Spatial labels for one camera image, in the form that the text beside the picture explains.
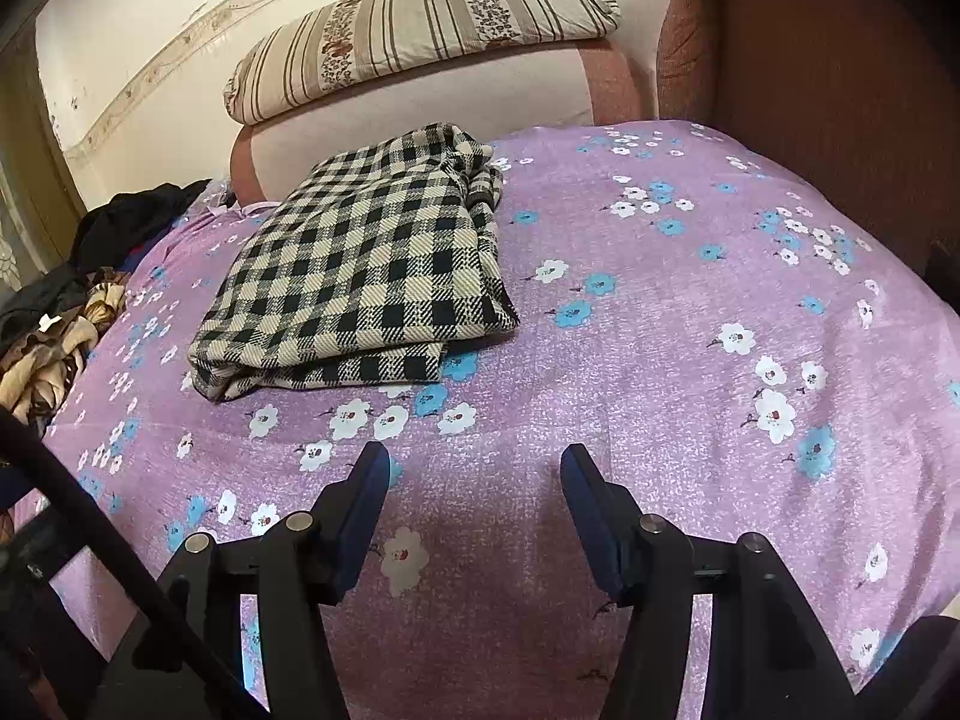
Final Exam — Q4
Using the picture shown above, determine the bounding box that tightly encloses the brown cream patterned blanket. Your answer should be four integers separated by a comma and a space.
0, 270, 128, 421

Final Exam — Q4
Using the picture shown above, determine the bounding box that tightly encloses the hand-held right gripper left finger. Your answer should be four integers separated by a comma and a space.
90, 441, 392, 720

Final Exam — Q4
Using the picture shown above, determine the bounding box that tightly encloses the black metal rail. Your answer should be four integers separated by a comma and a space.
0, 409, 271, 720

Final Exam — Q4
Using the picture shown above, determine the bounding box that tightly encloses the brown sofa armrest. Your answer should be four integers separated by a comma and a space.
656, 0, 960, 278

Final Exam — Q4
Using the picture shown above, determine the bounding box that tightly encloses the wooden door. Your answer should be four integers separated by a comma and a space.
0, 37, 87, 301

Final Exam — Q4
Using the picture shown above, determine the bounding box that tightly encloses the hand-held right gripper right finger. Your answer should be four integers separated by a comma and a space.
559, 442, 856, 720

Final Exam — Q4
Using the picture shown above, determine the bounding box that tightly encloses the striped floral pillow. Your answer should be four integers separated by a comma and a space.
223, 0, 623, 125

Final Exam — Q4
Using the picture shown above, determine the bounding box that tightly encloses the pink brown sofa backrest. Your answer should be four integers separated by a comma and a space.
229, 37, 646, 203

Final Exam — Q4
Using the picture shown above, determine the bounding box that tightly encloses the checked coat with brown collar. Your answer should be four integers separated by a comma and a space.
186, 122, 522, 402

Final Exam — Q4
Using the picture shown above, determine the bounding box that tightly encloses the black clothes pile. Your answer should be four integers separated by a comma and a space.
71, 178, 215, 271

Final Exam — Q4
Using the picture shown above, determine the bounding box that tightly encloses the dark grey jacket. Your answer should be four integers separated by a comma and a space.
0, 262, 95, 346

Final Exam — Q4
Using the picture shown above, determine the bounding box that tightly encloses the purple floral bedsheet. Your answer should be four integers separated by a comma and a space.
15, 118, 960, 720

